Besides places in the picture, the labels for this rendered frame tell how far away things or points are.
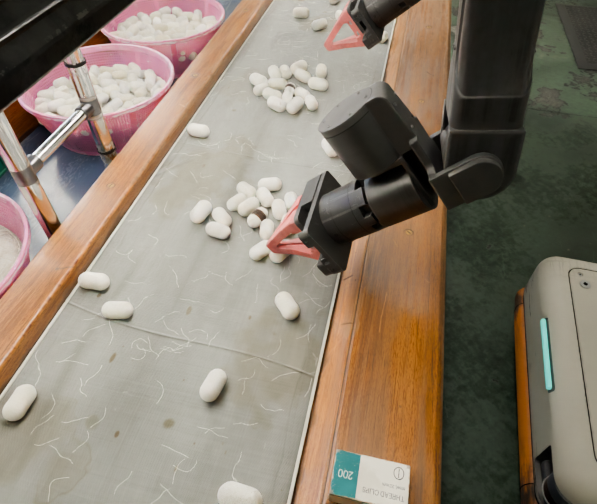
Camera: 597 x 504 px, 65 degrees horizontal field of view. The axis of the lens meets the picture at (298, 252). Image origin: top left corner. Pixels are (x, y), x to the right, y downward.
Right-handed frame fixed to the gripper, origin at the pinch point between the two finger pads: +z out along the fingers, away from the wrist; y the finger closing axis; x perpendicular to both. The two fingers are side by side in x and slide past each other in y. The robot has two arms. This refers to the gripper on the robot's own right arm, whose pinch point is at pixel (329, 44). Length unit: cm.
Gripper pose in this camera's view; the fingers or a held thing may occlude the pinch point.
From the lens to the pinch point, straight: 89.4
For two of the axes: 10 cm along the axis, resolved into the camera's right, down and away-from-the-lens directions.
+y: -2.2, 7.3, -6.5
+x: 6.4, 6.1, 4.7
